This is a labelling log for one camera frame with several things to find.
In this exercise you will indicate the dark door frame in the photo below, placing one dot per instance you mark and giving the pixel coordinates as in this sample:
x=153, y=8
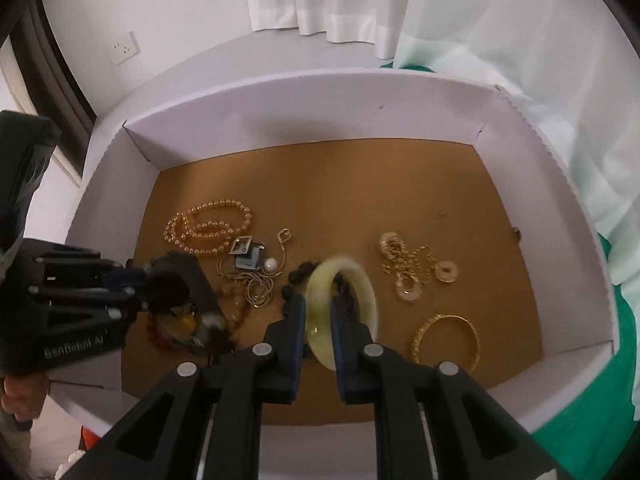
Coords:
x=55, y=75

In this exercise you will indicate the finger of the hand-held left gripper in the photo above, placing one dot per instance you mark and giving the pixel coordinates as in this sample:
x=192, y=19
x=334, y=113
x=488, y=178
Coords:
x=75, y=265
x=100, y=302

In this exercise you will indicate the silver square pendant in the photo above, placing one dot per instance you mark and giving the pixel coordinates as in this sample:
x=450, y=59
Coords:
x=242, y=246

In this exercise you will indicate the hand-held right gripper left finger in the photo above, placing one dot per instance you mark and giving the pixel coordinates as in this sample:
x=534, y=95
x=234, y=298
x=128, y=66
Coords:
x=300, y=330

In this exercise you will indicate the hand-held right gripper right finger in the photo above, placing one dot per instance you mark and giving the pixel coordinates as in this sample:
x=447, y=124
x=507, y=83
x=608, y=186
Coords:
x=334, y=330

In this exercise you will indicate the green velvet cloth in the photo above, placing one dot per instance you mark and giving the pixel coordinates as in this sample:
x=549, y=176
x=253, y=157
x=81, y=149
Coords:
x=615, y=360

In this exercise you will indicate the white cardboard box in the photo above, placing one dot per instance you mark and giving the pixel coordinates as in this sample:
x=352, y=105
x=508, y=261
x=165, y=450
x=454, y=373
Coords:
x=300, y=110

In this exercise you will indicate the white wall socket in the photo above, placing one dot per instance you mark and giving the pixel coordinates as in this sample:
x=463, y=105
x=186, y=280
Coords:
x=124, y=48

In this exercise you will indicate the gold bangle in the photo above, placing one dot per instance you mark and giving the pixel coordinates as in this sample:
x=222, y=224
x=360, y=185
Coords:
x=419, y=342

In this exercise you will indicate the person's left hand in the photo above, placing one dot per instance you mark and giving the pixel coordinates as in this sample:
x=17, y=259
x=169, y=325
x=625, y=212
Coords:
x=25, y=397

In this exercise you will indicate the pale jade bangle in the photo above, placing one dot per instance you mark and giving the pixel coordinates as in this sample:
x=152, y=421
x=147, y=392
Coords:
x=364, y=292

